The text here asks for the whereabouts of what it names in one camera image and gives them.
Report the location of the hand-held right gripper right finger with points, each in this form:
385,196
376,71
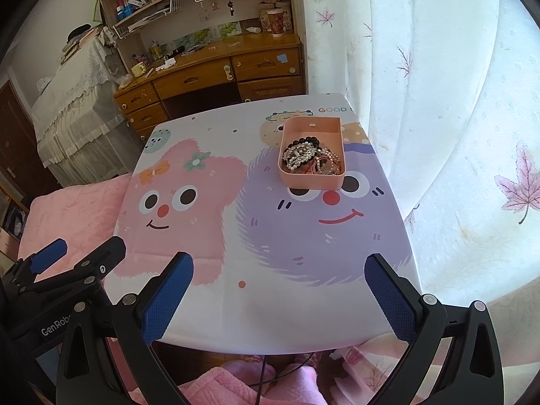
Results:
390,299

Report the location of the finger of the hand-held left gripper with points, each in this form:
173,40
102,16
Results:
107,253
48,255

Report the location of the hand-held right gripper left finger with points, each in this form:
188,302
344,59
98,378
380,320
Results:
166,299

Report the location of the pink plastic tray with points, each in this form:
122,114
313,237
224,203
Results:
312,181

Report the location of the rhinestone hair clip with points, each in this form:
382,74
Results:
299,154

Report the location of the pink floral bed sheet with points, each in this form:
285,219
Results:
371,371

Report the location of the pink fluffy pants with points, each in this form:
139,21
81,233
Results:
236,386

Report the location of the brown wooden door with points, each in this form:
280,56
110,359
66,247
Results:
17,143

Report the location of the white lace furniture cover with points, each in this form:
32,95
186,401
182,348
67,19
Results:
71,105

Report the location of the wooden desk with drawers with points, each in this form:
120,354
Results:
190,80

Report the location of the white leaf print curtain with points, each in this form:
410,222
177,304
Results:
443,93

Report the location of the cartoon drawer ornament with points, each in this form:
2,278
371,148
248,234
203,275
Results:
228,71

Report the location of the red paper cup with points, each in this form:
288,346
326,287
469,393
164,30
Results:
276,23

